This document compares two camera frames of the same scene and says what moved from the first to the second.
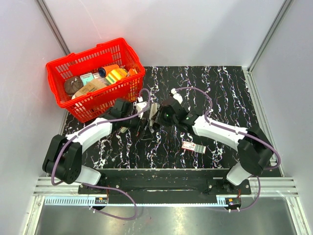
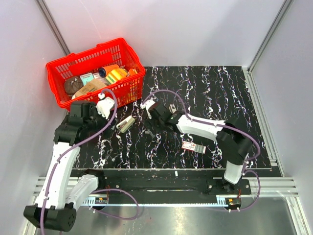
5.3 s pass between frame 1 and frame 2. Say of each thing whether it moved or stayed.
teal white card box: stayed
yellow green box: stayed
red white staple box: stayed
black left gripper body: moved
